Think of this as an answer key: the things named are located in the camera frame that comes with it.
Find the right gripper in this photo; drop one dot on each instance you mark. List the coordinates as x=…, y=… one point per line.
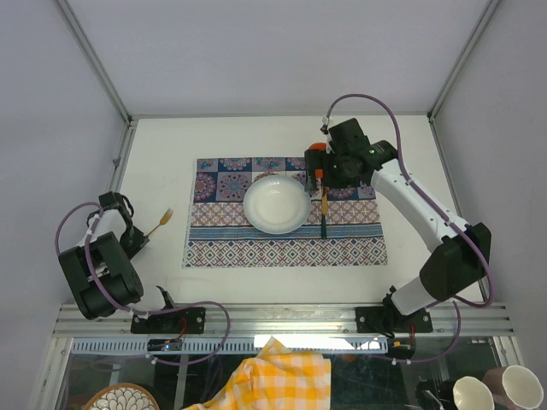
x=340, y=184

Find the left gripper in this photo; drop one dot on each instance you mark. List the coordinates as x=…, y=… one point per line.
x=139, y=238

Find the orange mug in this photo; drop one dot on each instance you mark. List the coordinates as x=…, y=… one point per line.
x=319, y=173

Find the gold fork green handle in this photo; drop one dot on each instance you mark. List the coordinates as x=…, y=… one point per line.
x=162, y=222

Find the gold knife green handle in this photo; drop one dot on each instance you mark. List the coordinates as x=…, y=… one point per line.
x=324, y=212

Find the white blue-rimmed bowl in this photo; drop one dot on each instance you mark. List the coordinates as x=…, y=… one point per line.
x=277, y=205

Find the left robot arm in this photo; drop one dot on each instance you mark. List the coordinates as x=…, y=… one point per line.
x=101, y=276

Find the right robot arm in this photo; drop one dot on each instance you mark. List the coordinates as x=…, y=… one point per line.
x=459, y=252

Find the patterned brown plate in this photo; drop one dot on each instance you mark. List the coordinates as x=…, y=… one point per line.
x=124, y=396

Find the yellow checkered cloth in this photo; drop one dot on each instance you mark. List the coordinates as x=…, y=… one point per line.
x=276, y=378

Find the brown white cup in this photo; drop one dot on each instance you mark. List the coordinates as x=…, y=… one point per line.
x=515, y=387

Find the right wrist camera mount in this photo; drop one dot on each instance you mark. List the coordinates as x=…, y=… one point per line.
x=326, y=123

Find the white cable duct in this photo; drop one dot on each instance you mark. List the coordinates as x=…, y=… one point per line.
x=233, y=345

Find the aluminium mounting rail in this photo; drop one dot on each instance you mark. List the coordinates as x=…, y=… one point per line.
x=330, y=319

